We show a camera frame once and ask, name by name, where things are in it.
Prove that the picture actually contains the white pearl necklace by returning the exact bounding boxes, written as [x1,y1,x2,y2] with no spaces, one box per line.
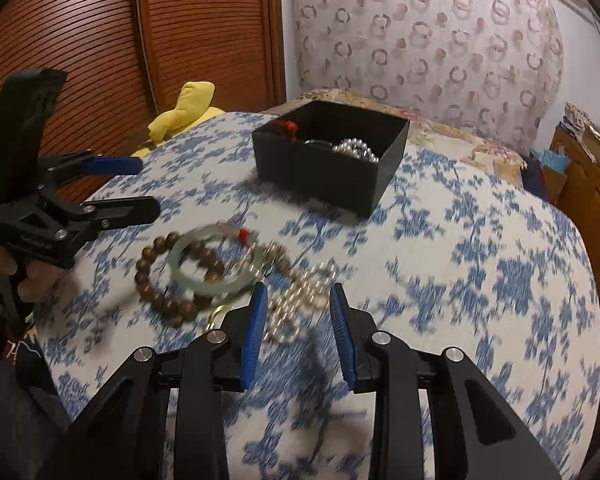
[258,259,339,345]

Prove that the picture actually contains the brown wooden bead bracelet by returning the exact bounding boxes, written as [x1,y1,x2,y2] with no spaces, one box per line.
[134,231,227,330]

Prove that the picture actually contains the green stone chain necklace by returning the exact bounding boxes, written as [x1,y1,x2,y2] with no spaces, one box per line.
[229,226,297,279]

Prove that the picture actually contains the green jade bangle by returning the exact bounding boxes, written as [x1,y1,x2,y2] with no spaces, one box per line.
[166,222,264,297]

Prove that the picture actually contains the black jewelry box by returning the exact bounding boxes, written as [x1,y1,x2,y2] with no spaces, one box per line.
[252,101,409,218]

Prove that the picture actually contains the left hand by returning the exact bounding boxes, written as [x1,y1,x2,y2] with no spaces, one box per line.
[0,245,66,302]

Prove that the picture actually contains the yellow plush toy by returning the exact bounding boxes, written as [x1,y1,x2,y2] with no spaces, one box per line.
[133,81,224,157]

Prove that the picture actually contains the blue floral white quilt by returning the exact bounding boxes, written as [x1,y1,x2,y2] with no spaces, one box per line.
[36,113,600,479]

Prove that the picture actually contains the brown louvered wardrobe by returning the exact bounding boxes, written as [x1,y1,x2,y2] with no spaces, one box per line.
[0,0,287,201]

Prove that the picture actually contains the pearl strand in box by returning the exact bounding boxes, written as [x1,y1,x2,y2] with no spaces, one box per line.
[304,139,379,164]

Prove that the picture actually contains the wooden side cabinet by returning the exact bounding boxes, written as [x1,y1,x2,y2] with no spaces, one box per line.
[550,125,600,298]

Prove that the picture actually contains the sheer patterned curtain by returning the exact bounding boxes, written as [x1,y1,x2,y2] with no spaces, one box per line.
[292,0,563,153]

